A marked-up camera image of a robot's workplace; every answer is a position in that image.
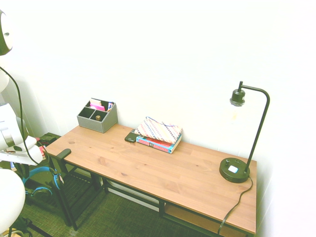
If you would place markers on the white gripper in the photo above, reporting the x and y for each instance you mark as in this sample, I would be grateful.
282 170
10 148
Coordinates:
32 153

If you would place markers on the blue black headphones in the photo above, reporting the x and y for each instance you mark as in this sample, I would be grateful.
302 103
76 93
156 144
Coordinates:
57 181

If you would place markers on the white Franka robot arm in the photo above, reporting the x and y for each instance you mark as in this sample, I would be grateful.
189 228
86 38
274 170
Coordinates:
8 192

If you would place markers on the black low cabinet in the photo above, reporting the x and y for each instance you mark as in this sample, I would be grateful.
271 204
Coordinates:
48 139

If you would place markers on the grey fabric desk organizer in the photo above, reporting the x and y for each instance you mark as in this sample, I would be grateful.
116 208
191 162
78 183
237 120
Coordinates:
98 124

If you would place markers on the small wooden cylinder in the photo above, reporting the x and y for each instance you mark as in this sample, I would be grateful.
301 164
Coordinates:
98 118

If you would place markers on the pink sticky note pad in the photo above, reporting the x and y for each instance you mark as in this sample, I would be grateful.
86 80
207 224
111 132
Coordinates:
97 107

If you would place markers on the beige notepad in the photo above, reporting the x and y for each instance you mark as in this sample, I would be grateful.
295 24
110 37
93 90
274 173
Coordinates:
95 101

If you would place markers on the orange pencil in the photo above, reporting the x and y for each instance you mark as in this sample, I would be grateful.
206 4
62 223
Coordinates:
109 109

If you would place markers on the black smartphone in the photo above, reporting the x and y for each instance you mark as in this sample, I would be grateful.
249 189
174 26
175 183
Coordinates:
130 137

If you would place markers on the wooden desk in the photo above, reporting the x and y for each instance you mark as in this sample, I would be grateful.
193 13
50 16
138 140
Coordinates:
133 192

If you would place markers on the red cover book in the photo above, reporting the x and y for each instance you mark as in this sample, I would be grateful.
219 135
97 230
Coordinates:
154 142

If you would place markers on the blue spine book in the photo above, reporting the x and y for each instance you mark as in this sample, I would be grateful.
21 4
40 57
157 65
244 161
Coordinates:
160 148

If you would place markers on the striped colourful fabric pouch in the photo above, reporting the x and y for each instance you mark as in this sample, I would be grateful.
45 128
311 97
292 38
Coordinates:
158 129

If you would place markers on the wooden lower desk shelf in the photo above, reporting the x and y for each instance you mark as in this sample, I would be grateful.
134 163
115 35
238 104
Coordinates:
187 217

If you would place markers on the black desk lamp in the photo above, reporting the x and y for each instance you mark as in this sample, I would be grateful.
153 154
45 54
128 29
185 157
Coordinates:
233 171

